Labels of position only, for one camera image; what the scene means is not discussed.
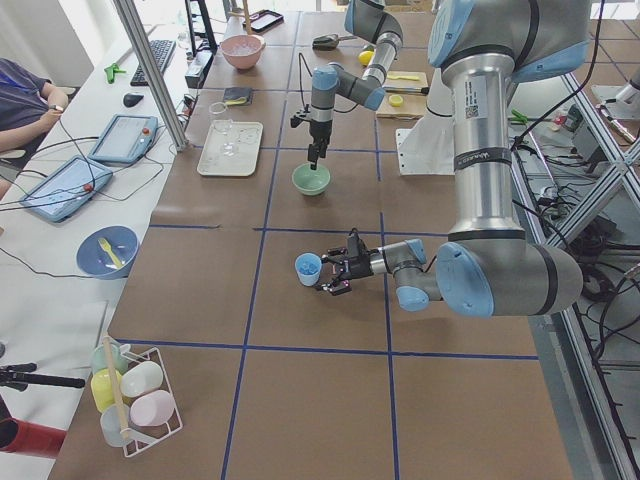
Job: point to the pink plastic cup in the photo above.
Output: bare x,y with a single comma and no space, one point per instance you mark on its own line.
152,409

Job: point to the silver handled knife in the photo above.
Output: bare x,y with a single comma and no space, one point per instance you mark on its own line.
407,90

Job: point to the wooden cutting board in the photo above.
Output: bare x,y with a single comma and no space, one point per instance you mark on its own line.
414,106

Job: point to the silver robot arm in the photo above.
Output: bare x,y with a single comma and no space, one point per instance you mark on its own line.
484,50
369,21

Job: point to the clear wine glass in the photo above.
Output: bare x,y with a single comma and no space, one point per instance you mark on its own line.
222,112

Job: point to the cream bear tray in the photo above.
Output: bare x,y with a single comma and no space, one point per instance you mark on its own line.
246,136

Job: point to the green plastic cup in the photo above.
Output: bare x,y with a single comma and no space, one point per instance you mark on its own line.
102,357

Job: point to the grey folded cloth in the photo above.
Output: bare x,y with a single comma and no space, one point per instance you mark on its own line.
237,96

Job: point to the half lemon slice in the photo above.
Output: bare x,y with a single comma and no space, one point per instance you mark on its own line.
396,100

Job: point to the green ceramic bowl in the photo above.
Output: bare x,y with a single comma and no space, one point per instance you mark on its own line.
311,182

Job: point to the light blue plastic cup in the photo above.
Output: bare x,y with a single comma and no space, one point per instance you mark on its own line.
308,268

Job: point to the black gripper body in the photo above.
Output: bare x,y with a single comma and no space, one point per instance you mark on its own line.
319,132
361,265

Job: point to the seated person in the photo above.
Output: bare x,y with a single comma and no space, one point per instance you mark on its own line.
30,107

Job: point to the yellow lemon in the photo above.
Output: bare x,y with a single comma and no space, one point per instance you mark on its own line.
365,57

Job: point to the blue plastic bowl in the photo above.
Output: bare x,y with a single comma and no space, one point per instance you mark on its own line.
94,262

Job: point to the yellow plastic knife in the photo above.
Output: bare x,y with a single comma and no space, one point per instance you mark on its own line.
415,78

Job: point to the black computer mouse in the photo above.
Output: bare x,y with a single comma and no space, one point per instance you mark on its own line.
132,99

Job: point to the metal ice scoop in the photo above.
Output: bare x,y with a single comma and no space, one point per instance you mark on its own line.
330,42

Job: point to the yellow plastic fork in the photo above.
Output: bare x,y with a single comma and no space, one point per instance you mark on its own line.
108,249

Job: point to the blue teach pendant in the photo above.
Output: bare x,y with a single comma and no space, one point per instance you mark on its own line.
125,139
67,189

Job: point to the clear plastic cup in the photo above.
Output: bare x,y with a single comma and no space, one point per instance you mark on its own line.
111,428

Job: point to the white plastic cup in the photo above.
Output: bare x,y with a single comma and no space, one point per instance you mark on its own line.
143,378

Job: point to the aluminium frame post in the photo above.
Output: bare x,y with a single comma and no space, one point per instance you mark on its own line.
136,33

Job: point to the white wire cup rack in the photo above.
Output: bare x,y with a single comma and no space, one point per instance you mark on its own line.
143,438

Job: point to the pink bowl with ice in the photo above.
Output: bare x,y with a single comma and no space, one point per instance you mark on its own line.
243,51

